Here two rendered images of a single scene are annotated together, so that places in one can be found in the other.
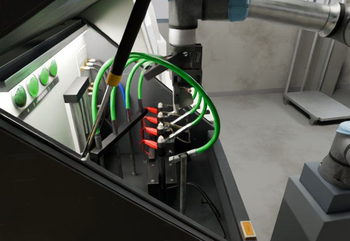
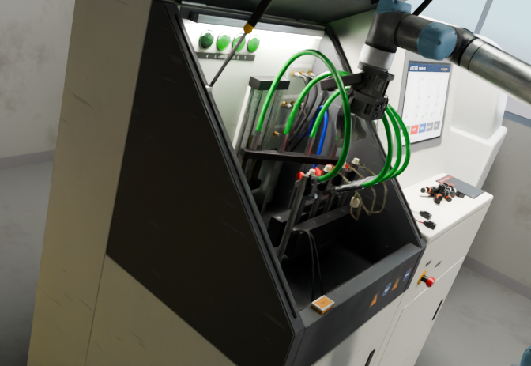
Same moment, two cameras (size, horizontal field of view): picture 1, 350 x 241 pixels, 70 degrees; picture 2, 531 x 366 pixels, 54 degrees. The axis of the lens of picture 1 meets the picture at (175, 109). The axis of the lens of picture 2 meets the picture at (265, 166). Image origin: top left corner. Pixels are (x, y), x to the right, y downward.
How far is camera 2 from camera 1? 0.76 m
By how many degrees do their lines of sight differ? 34
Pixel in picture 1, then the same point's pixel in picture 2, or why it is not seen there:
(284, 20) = (510, 88)
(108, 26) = (351, 45)
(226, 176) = (366, 275)
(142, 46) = not seen: hidden behind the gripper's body
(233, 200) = (342, 288)
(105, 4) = (359, 20)
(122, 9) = not seen: hidden behind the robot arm
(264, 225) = not seen: outside the picture
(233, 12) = (422, 44)
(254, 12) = (477, 66)
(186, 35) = (372, 54)
